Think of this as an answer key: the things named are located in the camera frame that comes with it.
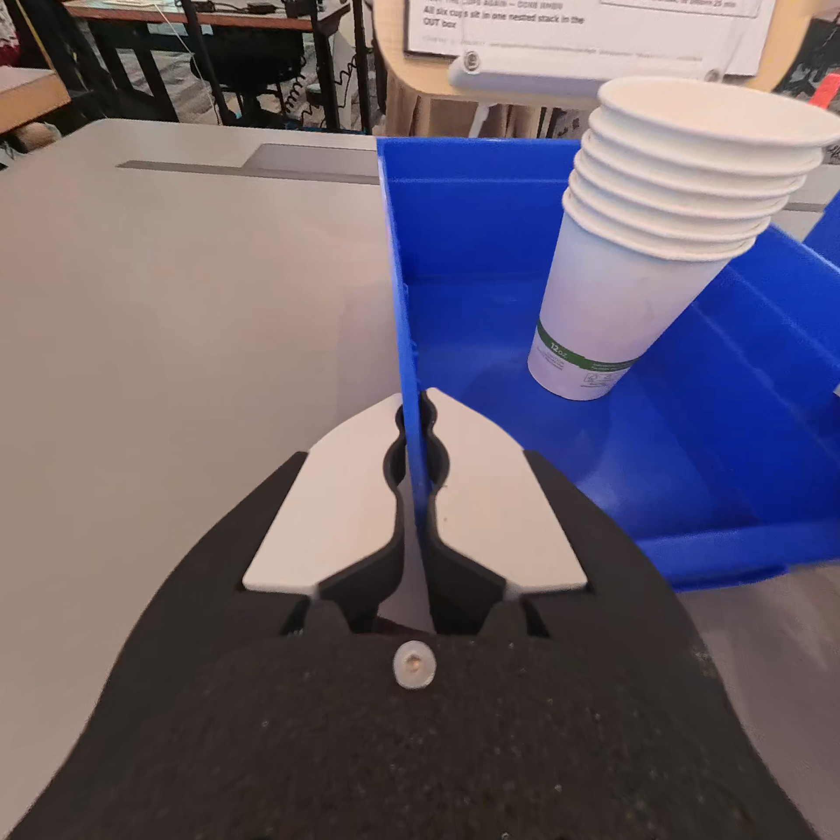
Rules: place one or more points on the orange traffic cone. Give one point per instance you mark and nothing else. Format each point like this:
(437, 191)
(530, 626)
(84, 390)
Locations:
(828, 88)

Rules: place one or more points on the printed instruction sheet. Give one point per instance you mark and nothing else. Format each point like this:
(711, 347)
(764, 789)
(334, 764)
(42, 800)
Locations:
(590, 39)

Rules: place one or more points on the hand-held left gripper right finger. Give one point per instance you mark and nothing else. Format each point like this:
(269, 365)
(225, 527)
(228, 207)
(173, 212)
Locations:
(505, 518)

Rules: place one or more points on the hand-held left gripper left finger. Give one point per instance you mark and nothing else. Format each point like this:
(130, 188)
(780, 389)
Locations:
(328, 518)

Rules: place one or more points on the dark wooden desk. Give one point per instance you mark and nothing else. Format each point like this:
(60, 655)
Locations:
(229, 16)

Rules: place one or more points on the beige hanging coat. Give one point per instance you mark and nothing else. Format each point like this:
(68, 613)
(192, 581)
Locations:
(426, 118)

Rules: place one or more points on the cluster of white cups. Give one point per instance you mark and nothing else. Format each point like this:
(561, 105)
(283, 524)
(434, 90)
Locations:
(610, 295)

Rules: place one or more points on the instruction sheet on tablet stand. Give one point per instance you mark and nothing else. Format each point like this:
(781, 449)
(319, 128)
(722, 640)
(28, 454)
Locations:
(390, 62)

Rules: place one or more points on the grey side table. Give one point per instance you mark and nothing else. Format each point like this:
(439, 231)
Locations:
(26, 92)

